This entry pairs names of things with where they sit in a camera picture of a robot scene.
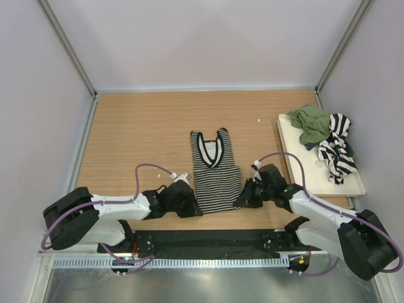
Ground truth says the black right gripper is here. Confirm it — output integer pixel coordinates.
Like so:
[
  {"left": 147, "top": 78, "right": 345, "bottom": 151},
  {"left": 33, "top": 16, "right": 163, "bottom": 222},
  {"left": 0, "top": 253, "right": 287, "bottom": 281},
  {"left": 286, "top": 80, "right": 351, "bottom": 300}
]
[{"left": 234, "top": 178, "right": 274, "bottom": 208}]

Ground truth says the thin-striped black white tank top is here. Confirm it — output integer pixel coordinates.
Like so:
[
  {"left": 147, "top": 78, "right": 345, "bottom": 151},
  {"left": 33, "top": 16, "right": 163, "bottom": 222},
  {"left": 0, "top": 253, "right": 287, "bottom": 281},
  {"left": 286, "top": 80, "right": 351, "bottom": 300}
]
[{"left": 190, "top": 128, "right": 242, "bottom": 215}]

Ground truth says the green tank top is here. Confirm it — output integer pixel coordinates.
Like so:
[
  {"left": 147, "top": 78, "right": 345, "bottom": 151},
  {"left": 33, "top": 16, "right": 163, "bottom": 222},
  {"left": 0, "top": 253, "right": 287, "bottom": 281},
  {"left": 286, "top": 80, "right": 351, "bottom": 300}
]
[{"left": 287, "top": 105, "right": 331, "bottom": 144}]

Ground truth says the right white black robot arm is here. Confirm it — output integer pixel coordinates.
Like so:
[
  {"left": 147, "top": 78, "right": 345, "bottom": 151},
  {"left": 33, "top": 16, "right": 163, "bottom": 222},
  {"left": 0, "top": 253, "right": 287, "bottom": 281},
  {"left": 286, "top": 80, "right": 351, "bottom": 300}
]
[{"left": 234, "top": 164, "right": 403, "bottom": 281}]

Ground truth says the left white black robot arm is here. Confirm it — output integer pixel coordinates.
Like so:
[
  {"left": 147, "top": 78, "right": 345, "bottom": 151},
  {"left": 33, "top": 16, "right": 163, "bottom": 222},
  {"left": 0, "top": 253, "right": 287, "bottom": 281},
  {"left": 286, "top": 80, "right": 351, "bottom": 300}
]
[{"left": 41, "top": 180, "right": 202, "bottom": 253}]

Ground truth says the wide-striped black white tank top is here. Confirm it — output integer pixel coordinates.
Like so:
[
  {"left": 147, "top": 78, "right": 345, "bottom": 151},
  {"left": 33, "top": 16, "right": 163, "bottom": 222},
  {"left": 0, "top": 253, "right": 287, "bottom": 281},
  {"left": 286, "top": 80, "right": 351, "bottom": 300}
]
[{"left": 318, "top": 114, "right": 357, "bottom": 185}]

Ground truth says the white plastic tray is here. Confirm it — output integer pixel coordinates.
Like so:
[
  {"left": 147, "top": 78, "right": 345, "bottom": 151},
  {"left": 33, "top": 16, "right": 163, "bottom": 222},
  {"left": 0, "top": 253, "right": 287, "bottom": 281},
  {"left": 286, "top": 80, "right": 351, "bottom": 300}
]
[{"left": 276, "top": 112, "right": 366, "bottom": 197}]

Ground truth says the slotted cable duct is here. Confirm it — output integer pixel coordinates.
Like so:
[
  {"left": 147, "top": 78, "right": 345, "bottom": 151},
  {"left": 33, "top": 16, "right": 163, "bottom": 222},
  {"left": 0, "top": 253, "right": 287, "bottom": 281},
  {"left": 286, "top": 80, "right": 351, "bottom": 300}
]
[{"left": 52, "top": 255, "right": 289, "bottom": 270}]

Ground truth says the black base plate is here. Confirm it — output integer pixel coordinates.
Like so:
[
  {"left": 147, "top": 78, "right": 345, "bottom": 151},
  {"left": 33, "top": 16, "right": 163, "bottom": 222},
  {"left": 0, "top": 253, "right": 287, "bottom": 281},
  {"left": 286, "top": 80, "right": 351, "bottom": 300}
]
[{"left": 106, "top": 229, "right": 307, "bottom": 255}]

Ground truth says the aluminium frame rail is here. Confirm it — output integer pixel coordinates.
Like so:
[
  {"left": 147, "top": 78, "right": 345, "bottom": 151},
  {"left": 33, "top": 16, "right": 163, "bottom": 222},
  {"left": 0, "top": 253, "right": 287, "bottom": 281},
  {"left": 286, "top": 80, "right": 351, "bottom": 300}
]
[{"left": 37, "top": 227, "right": 385, "bottom": 258}]

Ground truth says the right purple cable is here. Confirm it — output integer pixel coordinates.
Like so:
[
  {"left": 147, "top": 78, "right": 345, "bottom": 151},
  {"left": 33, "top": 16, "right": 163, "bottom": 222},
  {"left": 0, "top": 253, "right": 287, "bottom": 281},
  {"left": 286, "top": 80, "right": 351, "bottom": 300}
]
[{"left": 254, "top": 152, "right": 403, "bottom": 278}]

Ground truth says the right aluminium corner post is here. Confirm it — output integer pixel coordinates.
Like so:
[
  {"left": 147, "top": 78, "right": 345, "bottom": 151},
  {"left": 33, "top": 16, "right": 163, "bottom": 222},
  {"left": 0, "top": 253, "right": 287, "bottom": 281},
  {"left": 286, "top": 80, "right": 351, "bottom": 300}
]
[{"left": 314, "top": 0, "right": 374, "bottom": 95}]

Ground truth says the aluminium corner post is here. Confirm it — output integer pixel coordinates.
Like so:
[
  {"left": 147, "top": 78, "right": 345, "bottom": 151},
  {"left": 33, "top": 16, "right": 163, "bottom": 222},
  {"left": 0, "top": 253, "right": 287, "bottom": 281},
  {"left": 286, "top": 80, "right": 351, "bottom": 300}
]
[
  {"left": 314, "top": 0, "right": 374, "bottom": 95},
  {"left": 36, "top": 0, "right": 97, "bottom": 98}
]

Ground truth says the left aluminium corner post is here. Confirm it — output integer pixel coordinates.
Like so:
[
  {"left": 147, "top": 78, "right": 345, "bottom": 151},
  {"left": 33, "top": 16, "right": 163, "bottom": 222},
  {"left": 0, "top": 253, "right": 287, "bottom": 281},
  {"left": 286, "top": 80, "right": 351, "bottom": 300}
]
[{"left": 36, "top": 0, "right": 97, "bottom": 98}]

